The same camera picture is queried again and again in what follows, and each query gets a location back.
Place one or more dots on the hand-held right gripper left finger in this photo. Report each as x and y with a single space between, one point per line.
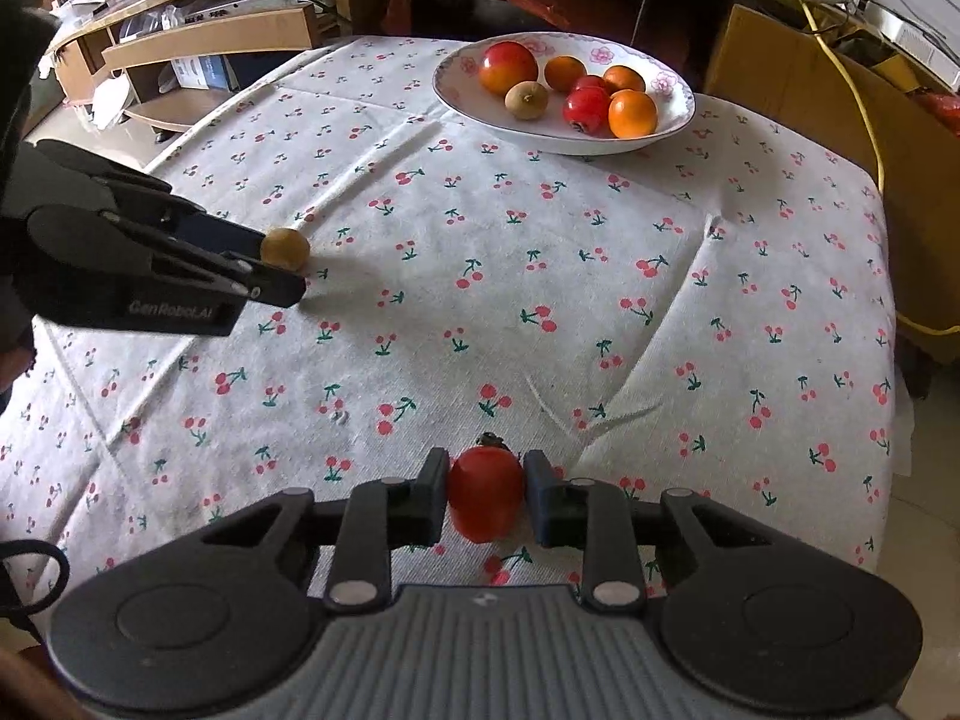
435 499

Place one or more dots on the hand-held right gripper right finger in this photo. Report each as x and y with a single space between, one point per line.
538 499

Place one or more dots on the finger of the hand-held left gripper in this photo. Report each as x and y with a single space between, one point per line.
221 234
247 281

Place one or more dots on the brown longan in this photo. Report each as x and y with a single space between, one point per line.
526 100
285 247

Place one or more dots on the small red tomato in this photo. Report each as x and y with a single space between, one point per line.
486 495
592 81
586 109

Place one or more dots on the large red tomato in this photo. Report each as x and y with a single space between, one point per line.
508 67

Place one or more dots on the small orange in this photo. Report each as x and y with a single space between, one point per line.
632 114
565 73
624 78

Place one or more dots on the white floral plate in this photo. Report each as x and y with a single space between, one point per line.
675 105

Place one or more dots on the blue box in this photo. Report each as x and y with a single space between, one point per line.
210 69

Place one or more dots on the wooden keyboard tray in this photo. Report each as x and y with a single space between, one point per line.
210 37

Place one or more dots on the cherry print tablecloth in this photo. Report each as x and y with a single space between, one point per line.
525 277

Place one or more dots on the silver set-top box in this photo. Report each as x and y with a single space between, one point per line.
217 11

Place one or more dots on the curved wooden desk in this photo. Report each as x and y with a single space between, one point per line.
341 0

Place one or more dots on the dark red cloth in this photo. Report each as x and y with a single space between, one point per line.
540 4

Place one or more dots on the brown cardboard box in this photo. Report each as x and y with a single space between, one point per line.
795 90

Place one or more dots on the red plastic bag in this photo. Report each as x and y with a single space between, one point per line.
941 105

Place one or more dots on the white router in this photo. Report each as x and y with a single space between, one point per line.
922 41

